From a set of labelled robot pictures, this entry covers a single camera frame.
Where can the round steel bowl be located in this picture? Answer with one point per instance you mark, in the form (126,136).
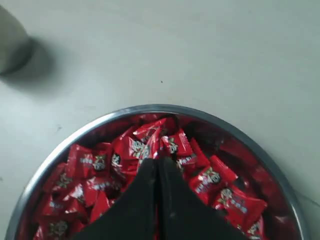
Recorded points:
(26,200)

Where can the pile of red wrapped candies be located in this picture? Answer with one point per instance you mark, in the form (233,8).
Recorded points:
(222,171)

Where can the single red candy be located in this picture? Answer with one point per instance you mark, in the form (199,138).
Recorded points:
(138,143)

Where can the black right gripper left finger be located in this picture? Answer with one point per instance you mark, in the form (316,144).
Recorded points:
(132,216)

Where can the stainless steel cup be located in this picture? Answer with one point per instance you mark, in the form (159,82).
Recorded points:
(16,46)

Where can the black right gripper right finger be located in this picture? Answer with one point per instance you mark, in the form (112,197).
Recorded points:
(182,215)

